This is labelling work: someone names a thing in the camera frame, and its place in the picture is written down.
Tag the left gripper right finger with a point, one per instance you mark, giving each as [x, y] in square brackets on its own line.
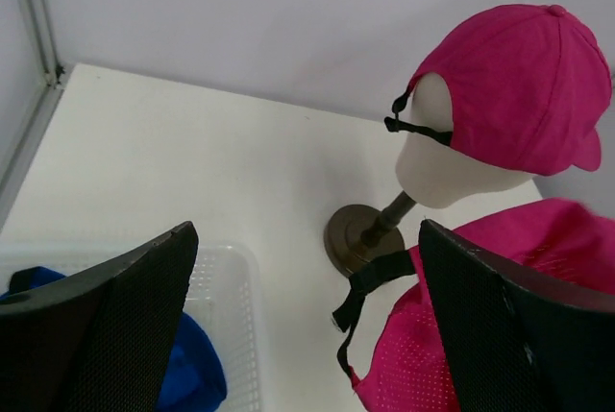
[516, 339]

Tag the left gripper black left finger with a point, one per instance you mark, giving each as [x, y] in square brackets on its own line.
[98, 340]

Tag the blue baseball cap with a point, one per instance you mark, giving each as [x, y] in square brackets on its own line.
[193, 380]

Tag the magenta baseball cap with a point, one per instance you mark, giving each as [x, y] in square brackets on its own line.
[409, 371]
[528, 83]

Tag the white plastic basket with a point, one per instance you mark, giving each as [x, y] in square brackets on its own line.
[224, 298]

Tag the cream mannequin head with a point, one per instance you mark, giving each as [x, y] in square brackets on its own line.
[434, 175]

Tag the dark round mannequin stand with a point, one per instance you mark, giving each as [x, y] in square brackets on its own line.
[356, 234]

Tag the left aluminium frame post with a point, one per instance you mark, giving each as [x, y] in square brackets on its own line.
[32, 78]

